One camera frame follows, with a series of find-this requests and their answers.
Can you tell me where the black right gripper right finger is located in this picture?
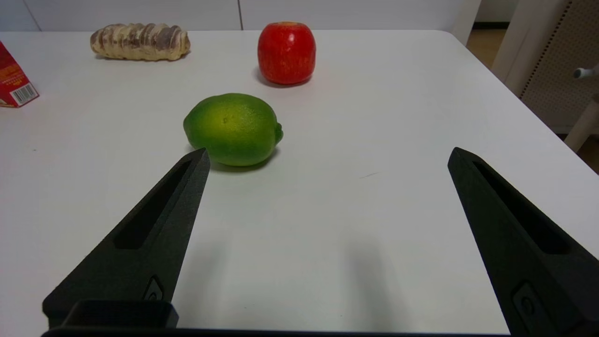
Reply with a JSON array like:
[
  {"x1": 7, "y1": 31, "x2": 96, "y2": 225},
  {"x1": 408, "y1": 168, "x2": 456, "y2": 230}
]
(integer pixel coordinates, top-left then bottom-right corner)
[{"x1": 447, "y1": 147, "x2": 599, "y2": 337}]

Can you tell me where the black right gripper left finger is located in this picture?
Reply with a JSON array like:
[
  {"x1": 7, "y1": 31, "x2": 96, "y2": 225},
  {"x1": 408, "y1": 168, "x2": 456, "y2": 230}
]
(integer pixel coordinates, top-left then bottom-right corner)
[{"x1": 42, "y1": 147, "x2": 211, "y2": 328}]

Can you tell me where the green lime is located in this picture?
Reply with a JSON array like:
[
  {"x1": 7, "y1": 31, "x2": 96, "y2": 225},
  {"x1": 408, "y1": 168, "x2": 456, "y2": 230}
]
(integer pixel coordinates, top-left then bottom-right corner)
[{"x1": 183, "y1": 93, "x2": 284, "y2": 167}]

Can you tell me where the white perforated panel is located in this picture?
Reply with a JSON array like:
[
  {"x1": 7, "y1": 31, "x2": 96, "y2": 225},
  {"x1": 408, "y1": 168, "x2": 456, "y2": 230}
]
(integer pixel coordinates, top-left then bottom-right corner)
[{"x1": 490, "y1": 0, "x2": 599, "y2": 134}]

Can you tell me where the striped brown bread loaf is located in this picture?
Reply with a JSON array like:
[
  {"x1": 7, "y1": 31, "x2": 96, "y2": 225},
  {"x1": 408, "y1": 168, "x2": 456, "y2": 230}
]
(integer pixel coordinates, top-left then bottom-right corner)
[{"x1": 90, "y1": 23, "x2": 191, "y2": 61}]

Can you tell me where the red milk carton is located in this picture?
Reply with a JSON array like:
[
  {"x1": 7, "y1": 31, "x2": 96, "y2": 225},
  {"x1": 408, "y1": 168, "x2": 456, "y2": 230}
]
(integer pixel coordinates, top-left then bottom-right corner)
[{"x1": 0, "y1": 41, "x2": 40, "y2": 109}]

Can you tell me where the red apple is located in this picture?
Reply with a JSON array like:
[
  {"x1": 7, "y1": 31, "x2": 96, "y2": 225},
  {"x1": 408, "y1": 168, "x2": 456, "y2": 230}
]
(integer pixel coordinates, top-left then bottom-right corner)
[{"x1": 257, "y1": 22, "x2": 317, "y2": 86}]

